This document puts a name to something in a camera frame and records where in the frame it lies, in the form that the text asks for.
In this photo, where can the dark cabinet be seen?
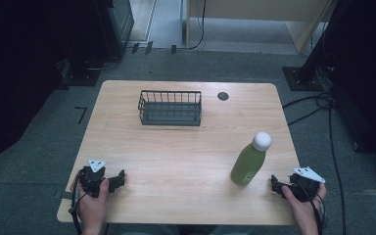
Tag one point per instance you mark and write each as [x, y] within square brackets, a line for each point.
[120, 23]

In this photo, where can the green bottle with white cap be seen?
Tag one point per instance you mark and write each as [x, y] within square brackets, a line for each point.
[249, 161]

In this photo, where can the light wooden furniture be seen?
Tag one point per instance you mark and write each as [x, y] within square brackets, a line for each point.
[258, 9]

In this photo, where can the black metal stand with base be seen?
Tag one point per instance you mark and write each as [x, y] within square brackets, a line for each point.
[306, 76]

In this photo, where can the black tape strip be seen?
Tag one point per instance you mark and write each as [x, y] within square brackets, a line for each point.
[149, 47]
[135, 48]
[173, 49]

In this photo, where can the round grey table grommet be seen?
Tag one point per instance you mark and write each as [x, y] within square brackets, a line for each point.
[223, 96]

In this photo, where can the person's right hand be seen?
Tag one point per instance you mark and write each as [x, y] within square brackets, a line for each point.
[302, 210]

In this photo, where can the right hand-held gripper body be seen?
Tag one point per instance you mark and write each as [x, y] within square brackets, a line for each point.
[305, 186]

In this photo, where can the person's left hand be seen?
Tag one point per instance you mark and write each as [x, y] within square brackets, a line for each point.
[93, 209]

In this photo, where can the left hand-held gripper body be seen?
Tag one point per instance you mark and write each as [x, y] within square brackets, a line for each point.
[89, 179]

